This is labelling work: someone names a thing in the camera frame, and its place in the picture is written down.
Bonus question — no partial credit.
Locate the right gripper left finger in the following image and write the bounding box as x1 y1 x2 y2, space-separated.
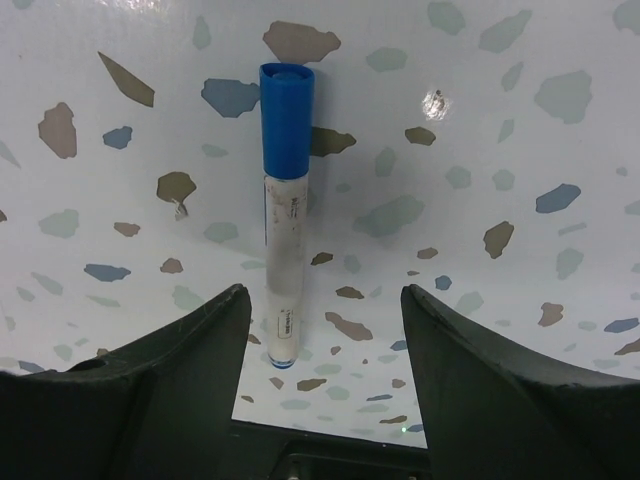
1 284 251 479

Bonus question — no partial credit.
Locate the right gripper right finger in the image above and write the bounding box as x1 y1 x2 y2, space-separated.
401 285 639 479

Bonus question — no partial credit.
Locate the blue cap white marker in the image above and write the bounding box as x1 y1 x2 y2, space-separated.
259 63 315 369

